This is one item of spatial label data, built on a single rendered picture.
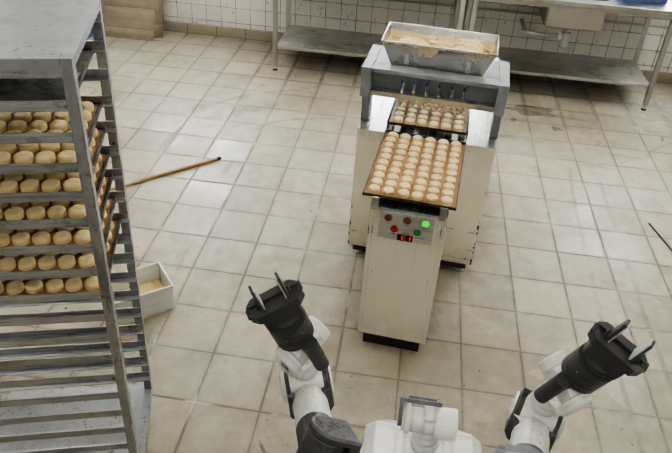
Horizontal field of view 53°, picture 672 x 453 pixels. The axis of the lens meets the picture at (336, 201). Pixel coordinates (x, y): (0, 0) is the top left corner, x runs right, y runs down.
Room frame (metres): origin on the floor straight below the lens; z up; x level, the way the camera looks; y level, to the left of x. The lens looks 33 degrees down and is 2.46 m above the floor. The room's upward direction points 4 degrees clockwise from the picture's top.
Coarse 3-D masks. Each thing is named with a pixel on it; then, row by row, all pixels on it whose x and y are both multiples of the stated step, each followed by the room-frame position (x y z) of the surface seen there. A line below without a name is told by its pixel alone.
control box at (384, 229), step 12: (384, 216) 2.40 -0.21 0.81; (396, 216) 2.39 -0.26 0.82; (408, 216) 2.38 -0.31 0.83; (420, 216) 2.38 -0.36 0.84; (432, 216) 2.39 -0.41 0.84; (384, 228) 2.40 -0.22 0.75; (408, 228) 2.38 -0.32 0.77; (420, 228) 2.37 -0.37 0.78; (432, 228) 2.36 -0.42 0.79; (408, 240) 2.38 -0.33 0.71; (420, 240) 2.37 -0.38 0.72; (432, 240) 2.36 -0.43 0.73
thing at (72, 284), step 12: (108, 240) 1.81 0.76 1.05; (108, 252) 1.75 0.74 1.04; (96, 276) 1.62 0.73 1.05; (0, 288) 1.52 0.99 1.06; (12, 288) 1.52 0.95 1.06; (24, 288) 1.55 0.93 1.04; (36, 288) 1.53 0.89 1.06; (48, 288) 1.53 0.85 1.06; (60, 288) 1.55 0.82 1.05; (72, 288) 1.54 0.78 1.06; (84, 288) 1.57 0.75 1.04; (96, 288) 1.56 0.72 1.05
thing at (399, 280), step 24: (384, 240) 2.43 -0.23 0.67; (384, 264) 2.43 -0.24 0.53; (408, 264) 2.41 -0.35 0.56; (432, 264) 2.39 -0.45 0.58; (384, 288) 2.42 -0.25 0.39; (408, 288) 2.40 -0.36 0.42; (432, 288) 2.39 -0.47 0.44; (360, 312) 2.44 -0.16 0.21; (384, 312) 2.42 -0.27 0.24; (408, 312) 2.40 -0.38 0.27; (384, 336) 2.45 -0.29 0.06; (408, 336) 2.40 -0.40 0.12
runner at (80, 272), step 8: (0, 272) 1.48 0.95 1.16; (8, 272) 1.48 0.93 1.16; (16, 272) 1.49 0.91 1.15; (24, 272) 1.49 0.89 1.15; (32, 272) 1.50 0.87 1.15; (40, 272) 1.50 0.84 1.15; (48, 272) 1.50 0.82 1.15; (56, 272) 1.51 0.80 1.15; (64, 272) 1.51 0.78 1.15; (72, 272) 1.52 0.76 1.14; (80, 272) 1.52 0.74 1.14; (88, 272) 1.52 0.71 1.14; (96, 272) 1.53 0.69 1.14; (0, 280) 1.48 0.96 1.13
